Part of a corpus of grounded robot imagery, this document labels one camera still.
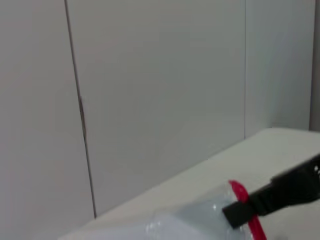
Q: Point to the clear document bag red zip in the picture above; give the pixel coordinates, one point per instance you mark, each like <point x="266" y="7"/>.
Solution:
<point x="200" y="225"/>

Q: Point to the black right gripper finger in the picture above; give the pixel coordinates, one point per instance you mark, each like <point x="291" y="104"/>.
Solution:
<point x="287" y="190"/>

